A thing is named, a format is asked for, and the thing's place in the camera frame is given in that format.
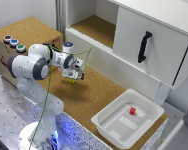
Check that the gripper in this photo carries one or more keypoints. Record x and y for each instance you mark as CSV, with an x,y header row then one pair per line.
x,y
73,72

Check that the white sliding door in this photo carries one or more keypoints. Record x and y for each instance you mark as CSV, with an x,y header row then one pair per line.
x,y
160,50

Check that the blue button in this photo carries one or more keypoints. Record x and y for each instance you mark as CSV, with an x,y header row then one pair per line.
x,y
14,42

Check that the pink block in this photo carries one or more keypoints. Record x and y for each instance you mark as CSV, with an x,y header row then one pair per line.
x,y
132,111

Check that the red button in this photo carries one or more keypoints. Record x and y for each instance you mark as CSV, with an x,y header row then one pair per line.
x,y
7,38

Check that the green button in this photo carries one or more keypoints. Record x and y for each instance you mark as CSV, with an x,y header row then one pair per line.
x,y
20,47

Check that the white cabinet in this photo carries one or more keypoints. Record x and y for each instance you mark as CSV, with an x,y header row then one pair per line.
x,y
94,26

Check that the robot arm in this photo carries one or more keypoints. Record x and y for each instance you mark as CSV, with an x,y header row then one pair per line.
x,y
27,66

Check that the yellow block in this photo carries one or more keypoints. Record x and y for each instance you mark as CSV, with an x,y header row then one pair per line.
x,y
71,80

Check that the white plastic box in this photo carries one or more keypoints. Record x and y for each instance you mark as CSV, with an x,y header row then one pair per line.
x,y
110,125

